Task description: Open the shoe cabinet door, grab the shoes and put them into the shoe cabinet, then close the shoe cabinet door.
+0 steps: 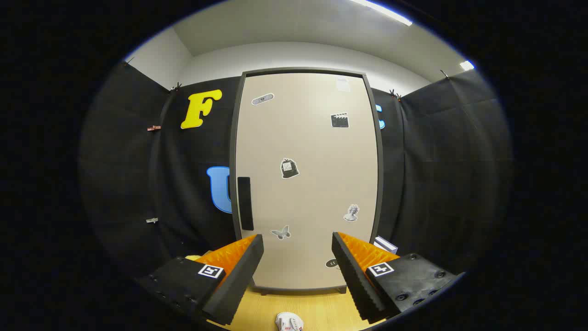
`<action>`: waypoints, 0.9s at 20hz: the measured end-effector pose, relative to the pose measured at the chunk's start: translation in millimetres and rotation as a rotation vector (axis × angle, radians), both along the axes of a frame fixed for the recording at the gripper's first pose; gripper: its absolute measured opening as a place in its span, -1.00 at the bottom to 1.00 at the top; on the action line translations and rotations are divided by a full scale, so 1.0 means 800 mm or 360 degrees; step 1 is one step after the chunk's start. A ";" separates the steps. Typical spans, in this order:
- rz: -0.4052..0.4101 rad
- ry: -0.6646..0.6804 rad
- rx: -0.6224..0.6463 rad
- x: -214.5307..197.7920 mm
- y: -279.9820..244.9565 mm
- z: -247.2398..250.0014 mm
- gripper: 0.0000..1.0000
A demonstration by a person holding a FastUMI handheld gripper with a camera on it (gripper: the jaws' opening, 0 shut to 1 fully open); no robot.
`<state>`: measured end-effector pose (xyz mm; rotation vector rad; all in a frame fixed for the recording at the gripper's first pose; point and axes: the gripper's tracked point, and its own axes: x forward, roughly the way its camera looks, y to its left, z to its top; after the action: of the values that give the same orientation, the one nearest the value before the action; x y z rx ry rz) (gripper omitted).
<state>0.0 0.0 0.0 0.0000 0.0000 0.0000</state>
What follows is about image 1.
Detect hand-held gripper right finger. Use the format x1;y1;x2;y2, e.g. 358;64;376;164
332;232;460;325

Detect grey shoe cabinet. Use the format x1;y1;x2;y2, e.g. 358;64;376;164
228;68;384;296

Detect white shoe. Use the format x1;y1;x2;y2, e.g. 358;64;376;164
276;312;305;331

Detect long ceiling light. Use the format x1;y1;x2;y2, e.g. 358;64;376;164
349;0;413;26

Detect black backdrop cloth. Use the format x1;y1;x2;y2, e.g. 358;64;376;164
78;62;513;295

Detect white book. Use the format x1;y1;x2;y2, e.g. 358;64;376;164
373;236;399;254

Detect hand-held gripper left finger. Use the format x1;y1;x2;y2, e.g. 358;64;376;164
138;234;265;326

